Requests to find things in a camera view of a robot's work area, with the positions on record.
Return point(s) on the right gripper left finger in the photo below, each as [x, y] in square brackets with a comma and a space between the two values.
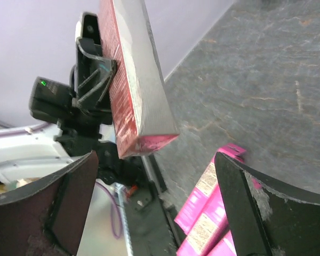
[47, 216]

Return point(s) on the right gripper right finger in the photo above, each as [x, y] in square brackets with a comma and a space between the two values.
[267, 216]

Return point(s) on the silver red box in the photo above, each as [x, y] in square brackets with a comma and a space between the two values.
[142, 118]

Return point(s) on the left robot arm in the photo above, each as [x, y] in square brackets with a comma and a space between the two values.
[36, 151]

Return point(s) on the pink box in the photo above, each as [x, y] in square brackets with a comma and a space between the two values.
[205, 187]
[225, 247]
[205, 233]

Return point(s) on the slotted cable duct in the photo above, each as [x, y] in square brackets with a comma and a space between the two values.
[120, 191]

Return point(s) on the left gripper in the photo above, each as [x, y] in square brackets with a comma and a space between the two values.
[90, 76]

